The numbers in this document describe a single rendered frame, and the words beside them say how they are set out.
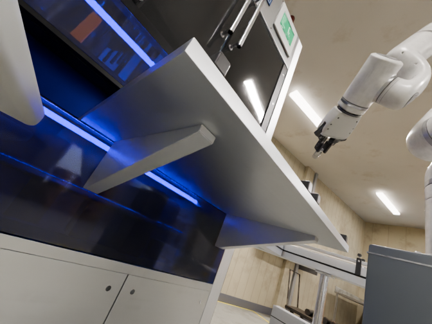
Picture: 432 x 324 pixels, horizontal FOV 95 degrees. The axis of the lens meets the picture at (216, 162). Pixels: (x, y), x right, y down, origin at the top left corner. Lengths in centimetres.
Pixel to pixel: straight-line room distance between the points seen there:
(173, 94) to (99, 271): 49
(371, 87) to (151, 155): 62
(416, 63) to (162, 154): 74
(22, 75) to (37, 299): 47
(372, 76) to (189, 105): 58
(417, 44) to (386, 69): 19
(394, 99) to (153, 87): 62
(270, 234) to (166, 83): 58
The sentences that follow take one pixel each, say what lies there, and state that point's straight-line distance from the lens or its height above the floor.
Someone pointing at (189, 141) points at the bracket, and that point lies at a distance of 28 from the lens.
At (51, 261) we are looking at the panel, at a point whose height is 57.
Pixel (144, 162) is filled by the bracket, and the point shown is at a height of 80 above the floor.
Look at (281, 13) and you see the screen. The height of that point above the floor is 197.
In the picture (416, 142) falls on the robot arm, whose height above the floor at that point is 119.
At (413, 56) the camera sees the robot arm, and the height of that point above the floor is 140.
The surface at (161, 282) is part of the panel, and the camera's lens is 72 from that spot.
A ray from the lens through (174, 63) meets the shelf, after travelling 21.
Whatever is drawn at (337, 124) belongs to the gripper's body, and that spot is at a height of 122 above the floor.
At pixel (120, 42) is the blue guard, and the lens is 65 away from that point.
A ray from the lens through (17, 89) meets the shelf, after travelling 25.
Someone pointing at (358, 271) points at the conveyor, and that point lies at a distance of 147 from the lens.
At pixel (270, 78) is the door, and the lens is 120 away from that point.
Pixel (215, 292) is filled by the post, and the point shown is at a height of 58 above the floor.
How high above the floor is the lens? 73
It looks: 21 degrees up
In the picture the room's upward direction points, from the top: 24 degrees clockwise
